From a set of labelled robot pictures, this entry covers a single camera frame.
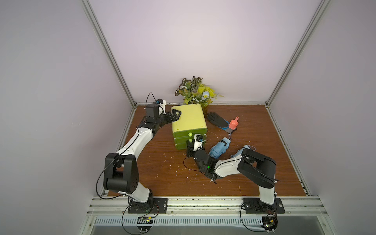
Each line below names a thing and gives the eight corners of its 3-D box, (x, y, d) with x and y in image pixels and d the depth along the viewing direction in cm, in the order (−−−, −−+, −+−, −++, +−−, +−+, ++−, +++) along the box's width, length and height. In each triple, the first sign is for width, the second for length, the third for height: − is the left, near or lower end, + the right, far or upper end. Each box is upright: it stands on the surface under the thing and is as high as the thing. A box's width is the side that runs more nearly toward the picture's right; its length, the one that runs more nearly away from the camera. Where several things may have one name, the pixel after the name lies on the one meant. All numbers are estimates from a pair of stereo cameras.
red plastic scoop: (226, 125, 108) (227, 124, 106) (235, 117, 113) (236, 115, 112) (233, 130, 105) (233, 128, 104) (242, 121, 111) (242, 119, 109)
